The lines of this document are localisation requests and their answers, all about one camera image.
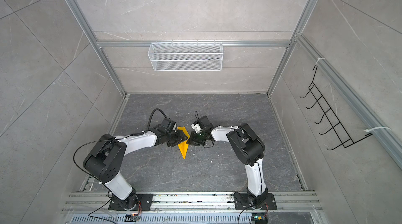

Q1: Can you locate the yellow square paper sheet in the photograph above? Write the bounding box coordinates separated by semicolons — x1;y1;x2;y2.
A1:
178;127;190;159

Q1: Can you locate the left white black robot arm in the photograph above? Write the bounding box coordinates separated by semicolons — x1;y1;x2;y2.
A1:
82;118;189;210

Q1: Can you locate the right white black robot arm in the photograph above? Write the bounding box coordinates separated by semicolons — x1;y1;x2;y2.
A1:
187;122;269;208

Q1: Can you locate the left green circuit board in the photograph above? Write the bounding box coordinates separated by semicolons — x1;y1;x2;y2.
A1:
124;214;141;222

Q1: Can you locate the green circuit board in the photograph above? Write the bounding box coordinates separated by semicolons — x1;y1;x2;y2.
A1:
251;214;269;224
124;214;141;222

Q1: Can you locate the right green circuit board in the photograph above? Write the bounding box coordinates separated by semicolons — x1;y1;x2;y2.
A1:
251;214;269;224

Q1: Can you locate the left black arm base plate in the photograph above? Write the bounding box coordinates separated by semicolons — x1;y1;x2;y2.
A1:
108;194;153;211

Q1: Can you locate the white wire mesh basket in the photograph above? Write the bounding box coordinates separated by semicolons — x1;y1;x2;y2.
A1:
148;42;224;72

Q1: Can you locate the aluminium front rail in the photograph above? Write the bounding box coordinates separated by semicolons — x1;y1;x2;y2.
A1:
62;192;323;213

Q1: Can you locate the black wire hook rack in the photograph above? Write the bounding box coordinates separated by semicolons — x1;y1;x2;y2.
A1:
299;66;373;151

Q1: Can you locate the aluminium corner frame post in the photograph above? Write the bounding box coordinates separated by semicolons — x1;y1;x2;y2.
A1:
65;0;127;98

